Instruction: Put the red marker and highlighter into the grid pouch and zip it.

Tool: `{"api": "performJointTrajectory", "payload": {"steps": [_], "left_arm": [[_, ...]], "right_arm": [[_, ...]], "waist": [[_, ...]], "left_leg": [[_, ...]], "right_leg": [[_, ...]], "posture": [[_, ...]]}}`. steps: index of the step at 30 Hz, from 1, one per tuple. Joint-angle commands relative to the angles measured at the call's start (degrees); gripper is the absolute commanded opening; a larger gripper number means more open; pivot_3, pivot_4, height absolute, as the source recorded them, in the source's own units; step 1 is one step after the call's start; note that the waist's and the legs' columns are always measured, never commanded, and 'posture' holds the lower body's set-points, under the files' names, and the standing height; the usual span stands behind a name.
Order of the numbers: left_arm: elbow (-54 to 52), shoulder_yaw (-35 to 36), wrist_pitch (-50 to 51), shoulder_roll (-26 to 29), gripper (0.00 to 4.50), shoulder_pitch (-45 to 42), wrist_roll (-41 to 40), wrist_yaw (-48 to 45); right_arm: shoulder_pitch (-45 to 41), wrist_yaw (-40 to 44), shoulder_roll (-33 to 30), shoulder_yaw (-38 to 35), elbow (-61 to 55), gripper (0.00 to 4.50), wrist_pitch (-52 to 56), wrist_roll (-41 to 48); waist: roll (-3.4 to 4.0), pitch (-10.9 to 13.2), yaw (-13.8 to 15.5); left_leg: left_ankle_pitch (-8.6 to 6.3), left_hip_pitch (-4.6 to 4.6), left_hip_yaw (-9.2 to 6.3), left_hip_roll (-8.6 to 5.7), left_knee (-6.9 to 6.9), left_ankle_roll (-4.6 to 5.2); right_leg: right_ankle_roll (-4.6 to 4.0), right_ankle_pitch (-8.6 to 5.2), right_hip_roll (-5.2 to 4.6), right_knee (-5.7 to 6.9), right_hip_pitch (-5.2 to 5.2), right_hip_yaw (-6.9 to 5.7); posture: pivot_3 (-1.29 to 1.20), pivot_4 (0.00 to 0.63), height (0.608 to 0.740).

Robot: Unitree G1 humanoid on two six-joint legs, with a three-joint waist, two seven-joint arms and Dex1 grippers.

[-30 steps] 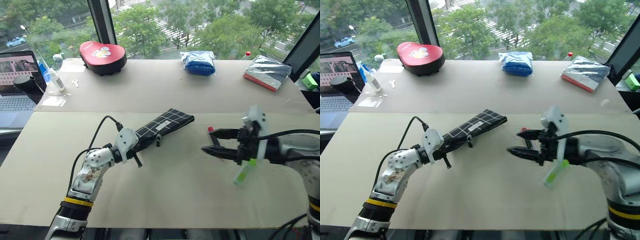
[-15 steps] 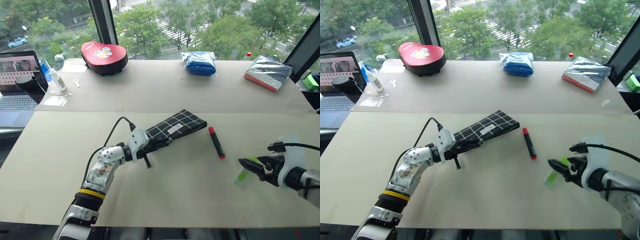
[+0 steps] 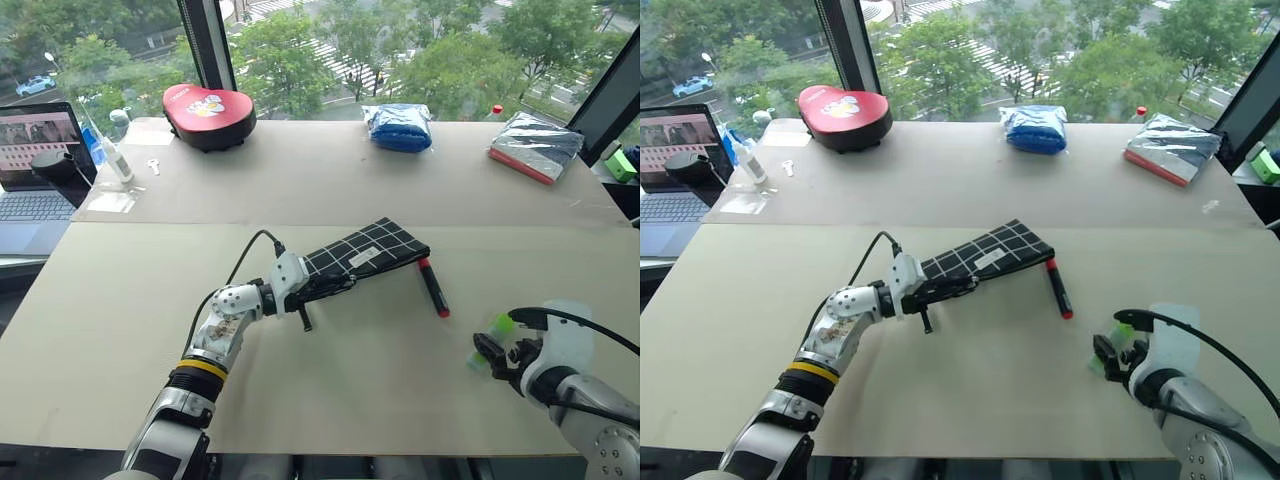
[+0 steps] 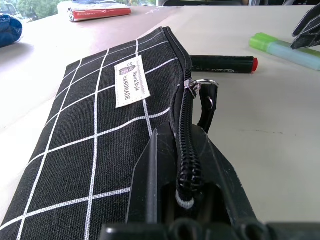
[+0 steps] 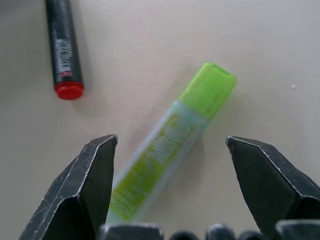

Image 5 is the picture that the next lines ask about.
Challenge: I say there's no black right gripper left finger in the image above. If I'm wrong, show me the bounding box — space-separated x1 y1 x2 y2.
18 133 119 240

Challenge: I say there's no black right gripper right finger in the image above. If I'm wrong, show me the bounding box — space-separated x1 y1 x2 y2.
225 135 320 240

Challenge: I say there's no green highlighter pen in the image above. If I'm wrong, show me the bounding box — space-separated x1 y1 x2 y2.
105 61 238 223

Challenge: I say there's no black marker with red cap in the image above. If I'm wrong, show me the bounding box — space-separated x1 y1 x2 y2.
44 0 85 101

